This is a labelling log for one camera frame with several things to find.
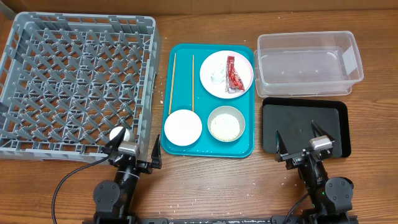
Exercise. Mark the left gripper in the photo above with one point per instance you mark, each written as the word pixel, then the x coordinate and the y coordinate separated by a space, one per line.
pixel 147 168

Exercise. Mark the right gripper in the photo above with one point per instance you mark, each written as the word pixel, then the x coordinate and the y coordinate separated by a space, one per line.
pixel 301 157

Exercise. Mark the small white bowl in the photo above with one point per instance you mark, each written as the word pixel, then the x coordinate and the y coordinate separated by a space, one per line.
pixel 183 127

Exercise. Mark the grey bowl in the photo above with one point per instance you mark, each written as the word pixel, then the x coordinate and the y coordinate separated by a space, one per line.
pixel 228 110

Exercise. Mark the white rice pile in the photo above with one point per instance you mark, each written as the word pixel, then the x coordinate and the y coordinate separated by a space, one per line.
pixel 225 127

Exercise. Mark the red snack wrapper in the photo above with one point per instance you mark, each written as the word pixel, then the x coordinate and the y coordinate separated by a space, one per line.
pixel 234 83

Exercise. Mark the white tissue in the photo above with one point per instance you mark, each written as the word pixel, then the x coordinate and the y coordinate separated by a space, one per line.
pixel 218 73

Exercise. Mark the wooden chopstick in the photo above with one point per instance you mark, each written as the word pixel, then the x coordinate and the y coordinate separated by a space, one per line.
pixel 193 83
pixel 172 84

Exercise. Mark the large white plate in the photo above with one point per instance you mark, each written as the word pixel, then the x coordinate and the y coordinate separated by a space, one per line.
pixel 242 66

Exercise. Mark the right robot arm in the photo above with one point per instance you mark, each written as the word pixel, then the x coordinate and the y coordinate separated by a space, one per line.
pixel 327 200

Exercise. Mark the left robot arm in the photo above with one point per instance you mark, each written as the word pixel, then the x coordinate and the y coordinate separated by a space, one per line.
pixel 113 198

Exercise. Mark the grey dishwasher rack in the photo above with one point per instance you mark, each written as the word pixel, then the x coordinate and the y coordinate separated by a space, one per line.
pixel 68 79

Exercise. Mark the black tray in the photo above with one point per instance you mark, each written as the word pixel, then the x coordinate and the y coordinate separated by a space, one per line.
pixel 293 117

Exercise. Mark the teal plastic tray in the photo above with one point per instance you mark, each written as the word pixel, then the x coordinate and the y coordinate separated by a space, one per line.
pixel 209 101

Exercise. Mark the clear plastic bin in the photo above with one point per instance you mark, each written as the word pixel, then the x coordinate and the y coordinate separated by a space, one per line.
pixel 304 64

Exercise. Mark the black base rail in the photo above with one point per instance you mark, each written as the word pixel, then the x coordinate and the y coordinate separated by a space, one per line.
pixel 217 221

